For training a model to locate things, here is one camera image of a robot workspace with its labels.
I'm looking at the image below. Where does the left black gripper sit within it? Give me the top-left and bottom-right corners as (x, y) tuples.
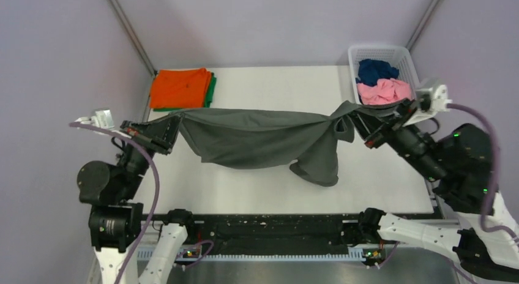
(118, 109), (185, 197)

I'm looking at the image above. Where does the grey t-shirt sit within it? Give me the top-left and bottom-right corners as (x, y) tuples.
(155, 100), (400, 188)

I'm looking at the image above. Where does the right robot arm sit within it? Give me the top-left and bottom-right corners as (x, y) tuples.
(348, 100), (518, 283)

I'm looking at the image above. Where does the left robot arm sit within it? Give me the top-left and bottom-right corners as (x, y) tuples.
(72, 116), (196, 283)

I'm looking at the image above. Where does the pink t-shirt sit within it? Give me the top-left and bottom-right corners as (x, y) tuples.
(357, 78), (414, 105)

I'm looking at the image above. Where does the folded orange t-shirt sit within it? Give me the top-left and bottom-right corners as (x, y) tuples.
(149, 68), (213, 111)

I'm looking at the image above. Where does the navy blue t-shirt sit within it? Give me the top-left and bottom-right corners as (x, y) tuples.
(356, 59), (400, 87)

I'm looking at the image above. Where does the folded green t-shirt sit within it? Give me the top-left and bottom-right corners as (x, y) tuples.
(153, 73), (217, 113)

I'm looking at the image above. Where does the white plastic basket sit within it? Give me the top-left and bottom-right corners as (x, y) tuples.
(348, 43), (420, 104)

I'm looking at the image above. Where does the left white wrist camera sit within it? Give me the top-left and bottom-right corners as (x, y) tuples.
(75, 108), (116, 131)

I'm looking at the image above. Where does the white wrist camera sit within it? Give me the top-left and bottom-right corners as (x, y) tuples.
(405, 78), (452, 126)
(75, 108), (116, 131)

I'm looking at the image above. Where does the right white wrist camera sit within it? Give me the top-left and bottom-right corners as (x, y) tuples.
(405, 78), (452, 126)

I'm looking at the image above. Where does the white slotted cable duct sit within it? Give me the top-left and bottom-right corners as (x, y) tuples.
(135, 249), (380, 263)

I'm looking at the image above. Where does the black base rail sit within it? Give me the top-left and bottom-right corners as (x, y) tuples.
(152, 209), (389, 256)

